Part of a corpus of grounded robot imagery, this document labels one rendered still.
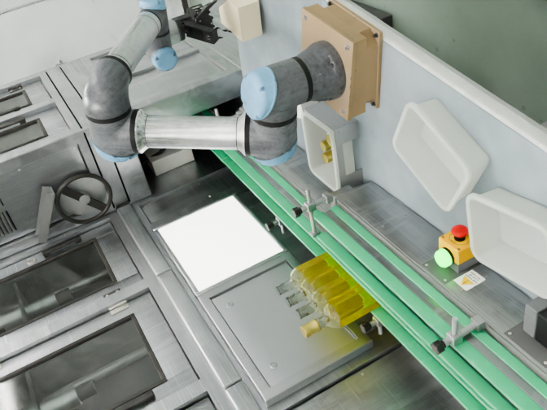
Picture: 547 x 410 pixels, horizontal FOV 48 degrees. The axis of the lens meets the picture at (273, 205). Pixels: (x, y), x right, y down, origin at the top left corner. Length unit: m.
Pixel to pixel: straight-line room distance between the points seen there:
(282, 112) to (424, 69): 0.35
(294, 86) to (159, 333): 0.90
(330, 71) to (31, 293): 1.35
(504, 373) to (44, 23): 4.33
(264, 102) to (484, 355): 0.74
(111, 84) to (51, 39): 3.54
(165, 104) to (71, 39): 2.81
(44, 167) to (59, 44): 2.82
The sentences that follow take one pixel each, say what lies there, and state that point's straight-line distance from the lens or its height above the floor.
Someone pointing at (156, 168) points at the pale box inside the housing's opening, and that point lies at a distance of 2.63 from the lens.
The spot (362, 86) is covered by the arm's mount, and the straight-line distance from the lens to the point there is 1.58.
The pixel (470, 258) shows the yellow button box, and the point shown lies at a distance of 1.53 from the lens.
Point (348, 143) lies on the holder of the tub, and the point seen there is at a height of 0.79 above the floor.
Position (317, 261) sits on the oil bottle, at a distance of 1.77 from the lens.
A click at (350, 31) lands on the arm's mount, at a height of 0.81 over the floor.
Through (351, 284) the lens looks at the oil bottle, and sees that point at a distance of 1.69.
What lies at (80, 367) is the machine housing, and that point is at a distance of 2.01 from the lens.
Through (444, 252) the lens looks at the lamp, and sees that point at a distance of 1.50.
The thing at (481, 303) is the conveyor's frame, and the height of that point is 0.85.
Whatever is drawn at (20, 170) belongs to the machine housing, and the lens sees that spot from 2.39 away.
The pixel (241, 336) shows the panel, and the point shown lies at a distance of 1.83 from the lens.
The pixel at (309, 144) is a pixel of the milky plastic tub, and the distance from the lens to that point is 1.92.
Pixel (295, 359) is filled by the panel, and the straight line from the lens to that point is 1.74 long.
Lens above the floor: 1.56
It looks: 17 degrees down
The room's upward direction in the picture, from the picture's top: 115 degrees counter-clockwise
